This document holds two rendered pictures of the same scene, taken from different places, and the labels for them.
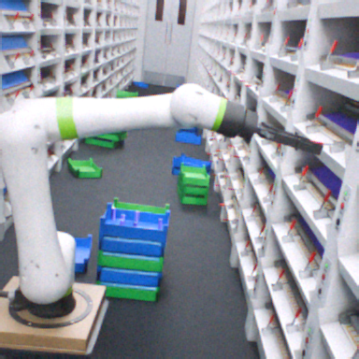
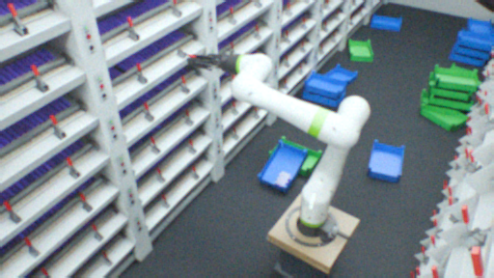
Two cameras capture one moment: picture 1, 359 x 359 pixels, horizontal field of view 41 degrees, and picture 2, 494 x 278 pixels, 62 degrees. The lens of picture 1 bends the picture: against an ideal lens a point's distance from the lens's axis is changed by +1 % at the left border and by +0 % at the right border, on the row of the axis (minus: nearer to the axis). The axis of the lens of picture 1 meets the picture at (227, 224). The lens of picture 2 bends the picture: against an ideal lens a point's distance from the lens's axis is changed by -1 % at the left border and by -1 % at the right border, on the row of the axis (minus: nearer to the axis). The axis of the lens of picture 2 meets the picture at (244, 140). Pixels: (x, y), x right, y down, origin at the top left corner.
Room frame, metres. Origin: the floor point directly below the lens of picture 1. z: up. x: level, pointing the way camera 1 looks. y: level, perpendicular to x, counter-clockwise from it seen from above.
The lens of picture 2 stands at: (2.46, 1.12, 1.92)
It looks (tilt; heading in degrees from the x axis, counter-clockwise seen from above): 40 degrees down; 222
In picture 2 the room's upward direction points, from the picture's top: 1 degrees counter-clockwise
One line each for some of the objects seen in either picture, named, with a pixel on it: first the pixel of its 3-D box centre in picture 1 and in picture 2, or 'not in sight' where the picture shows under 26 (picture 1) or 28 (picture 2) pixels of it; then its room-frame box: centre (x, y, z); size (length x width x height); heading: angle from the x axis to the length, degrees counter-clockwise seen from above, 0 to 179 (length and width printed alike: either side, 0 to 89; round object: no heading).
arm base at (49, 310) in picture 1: (34, 295); (322, 226); (1.30, 0.57, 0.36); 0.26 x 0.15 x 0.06; 95
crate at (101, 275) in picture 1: (132, 266); not in sight; (2.05, 0.42, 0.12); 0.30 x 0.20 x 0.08; 97
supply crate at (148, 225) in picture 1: (136, 222); not in sight; (2.05, 0.42, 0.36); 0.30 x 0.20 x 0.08; 97
